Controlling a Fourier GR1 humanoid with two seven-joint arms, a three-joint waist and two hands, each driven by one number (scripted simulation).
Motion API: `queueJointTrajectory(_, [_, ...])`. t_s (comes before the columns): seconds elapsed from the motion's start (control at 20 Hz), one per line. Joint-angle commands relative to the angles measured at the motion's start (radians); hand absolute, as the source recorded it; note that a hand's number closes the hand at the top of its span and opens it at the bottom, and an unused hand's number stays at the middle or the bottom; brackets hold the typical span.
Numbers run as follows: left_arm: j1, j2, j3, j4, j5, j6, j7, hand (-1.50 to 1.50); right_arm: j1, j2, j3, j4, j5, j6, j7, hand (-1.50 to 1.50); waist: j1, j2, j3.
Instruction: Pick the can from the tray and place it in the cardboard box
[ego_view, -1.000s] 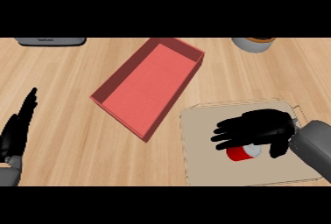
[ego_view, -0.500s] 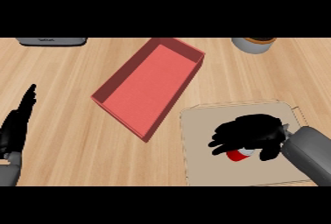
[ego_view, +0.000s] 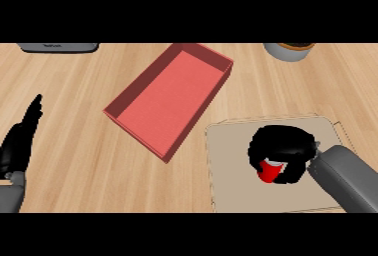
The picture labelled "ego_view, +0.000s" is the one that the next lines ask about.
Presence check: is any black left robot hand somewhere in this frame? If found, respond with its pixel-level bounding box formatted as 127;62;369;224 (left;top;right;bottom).
0;93;44;178

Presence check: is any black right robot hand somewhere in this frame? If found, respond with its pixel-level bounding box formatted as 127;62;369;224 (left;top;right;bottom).
247;124;318;185

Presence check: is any red can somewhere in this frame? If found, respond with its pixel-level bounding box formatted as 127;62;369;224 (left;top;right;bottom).
256;158;287;184

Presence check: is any tan cardboard box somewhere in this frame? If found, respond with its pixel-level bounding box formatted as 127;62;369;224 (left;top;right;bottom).
204;113;349;214

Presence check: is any red tray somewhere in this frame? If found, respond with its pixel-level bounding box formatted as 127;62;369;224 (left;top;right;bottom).
102;43;235;164

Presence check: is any grey round pot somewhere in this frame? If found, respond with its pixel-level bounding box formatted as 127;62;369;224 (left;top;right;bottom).
262;43;316;63

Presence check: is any grey flat appliance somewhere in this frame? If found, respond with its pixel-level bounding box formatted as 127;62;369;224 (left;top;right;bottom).
16;43;101;55

